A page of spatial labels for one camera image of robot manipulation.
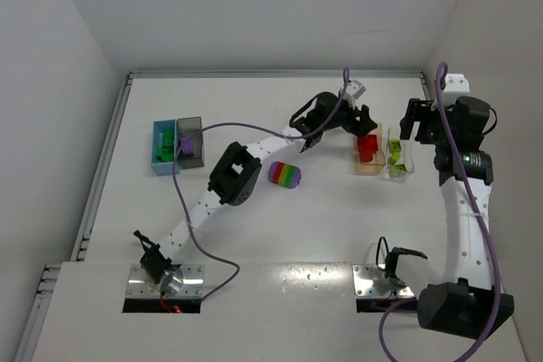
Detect red rounded lego brick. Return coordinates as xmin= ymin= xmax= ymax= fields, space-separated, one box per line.
xmin=356 ymin=134 xmax=378 ymax=164

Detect lime green lego bricks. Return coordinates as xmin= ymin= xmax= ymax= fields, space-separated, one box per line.
xmin=388 ymin=139 xmax=402 ymax=165

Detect multicolour lego tower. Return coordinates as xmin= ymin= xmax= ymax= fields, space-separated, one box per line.
xmin=267 ymin=161 xmax=302 ymax=189

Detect purple rounded lego brick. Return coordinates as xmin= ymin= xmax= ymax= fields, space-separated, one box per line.
xmin=179 ymin=137 xmax=196 ymax=158

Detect green square lego brick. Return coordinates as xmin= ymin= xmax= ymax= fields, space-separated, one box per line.
xmin=161 ymin=128 xmax=175 ymax=150

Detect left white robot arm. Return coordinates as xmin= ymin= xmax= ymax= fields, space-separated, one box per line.
xmin=134 ymin=91 xmax=378 ymax=294

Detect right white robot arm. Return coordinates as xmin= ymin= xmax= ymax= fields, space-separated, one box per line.
xmin=386 ymin=97 xmax=514 ymax=339

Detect clear plastic bin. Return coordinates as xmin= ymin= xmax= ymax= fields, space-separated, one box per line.
xmin=385 ymin=126 xmax=415 ymax=182

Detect wooden tan bin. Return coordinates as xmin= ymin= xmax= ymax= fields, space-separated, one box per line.
xmin=355 ymin=123 xmax=386 ymax=176

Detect dark smoky plastic bin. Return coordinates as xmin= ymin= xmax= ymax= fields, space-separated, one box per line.
xmin=176 ymin=116 xmax=204 ymax=170

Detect blue plastic bin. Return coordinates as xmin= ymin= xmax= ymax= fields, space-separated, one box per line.
xmin=150 ymin=120 xmax=181 ymax=176

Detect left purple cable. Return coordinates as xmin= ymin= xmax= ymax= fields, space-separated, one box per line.
xmin=171 ymin=66 xmax=351 ymax=302

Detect purple cable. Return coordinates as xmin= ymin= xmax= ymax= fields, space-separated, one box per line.
xmin=378 ymin=61 xmax=501 ymax=362
xmin=171 ymin=66 xmax=351 ymax=302

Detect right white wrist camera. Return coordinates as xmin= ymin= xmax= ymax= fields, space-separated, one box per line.
xmin=435 ymin=74 xmax=470 ymax=106

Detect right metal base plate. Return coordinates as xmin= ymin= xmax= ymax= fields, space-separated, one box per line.
xmin=352 ymin=264 xmax=413 ymax=299

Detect metal base plate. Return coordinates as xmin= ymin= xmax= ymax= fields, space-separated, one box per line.
xmin=125 ymin=264 xmax=204 ymax=300
xmin=352 ymin=264 xmax=413 ymax=299

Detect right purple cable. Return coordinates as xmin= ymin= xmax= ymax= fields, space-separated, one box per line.
xmin=378 ymin=61 xmax=501 ymax=362

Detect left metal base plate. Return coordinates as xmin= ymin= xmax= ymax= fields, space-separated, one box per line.
xmin=125 ymin=264 xmax=204 ymax=300

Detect aluminium frame rail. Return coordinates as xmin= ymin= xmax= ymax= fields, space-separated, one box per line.
xmin=16 ymin=70 xmax=446 ymax=361

